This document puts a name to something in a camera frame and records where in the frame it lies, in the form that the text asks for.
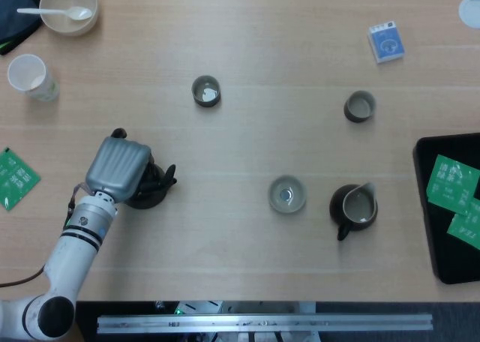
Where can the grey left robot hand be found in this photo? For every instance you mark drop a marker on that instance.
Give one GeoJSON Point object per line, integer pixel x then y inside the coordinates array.
{"type": "Point", "coordinates": [116, 169]}

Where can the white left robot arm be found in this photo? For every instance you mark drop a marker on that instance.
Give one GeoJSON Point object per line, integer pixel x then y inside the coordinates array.
{"type": "Point", "coordinates": [71, 255]}

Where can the dark cylindrical teacup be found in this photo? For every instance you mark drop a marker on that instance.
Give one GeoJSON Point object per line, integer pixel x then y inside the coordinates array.
{"type": "Point", "coordinates": [360, 105]}
{"type": "Point", "coordinates": [205, 104]}

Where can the green tea packet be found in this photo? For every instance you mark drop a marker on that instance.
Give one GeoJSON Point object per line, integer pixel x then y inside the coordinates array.
{"type": "Point", "coordinates": [450, 184]}
{"type": "Point", "coordinates": [467, 229]}
{"type": "Point", "coordinates": [17, 180]}

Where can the white paper cup green print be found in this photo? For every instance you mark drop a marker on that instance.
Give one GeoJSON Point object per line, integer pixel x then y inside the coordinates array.
{"type": "Point", "coordinates": [45, 92]}

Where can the cream bowl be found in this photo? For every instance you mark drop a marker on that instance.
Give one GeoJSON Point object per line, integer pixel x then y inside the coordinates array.
{"type": "Point", "coordinates": [67, 29]}

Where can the white plastic spoon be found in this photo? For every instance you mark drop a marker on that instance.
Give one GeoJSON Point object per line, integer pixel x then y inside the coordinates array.
{"type": "Point", "coordinates": [78, 14]}

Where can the wide grey tea bowl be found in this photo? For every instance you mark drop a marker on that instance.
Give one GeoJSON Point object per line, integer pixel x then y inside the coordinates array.
{"type": "Point", "coordinates": [277, 203]}

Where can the dark grey cloth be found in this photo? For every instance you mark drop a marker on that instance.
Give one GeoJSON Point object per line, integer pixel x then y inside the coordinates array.
{"type": "Point", "coordinates": [15, 15]}

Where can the blue and white card box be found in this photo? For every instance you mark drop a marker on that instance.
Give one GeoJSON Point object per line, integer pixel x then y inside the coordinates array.
{"type": "Point", "coordinates": [388, 45]}

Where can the black plastic tray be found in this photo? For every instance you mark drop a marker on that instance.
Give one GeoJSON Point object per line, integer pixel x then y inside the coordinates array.
{"type": "Point", "coordinates": [457, 259]}

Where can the grey round table cap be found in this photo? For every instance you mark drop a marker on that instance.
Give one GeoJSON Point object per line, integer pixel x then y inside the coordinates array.
{"type": "Point", "coordinates": [470, 12]}

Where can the aluminium rail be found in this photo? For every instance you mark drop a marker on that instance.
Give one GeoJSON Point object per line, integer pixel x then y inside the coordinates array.
{"type": "Point", "coordinates": [262, 323]}

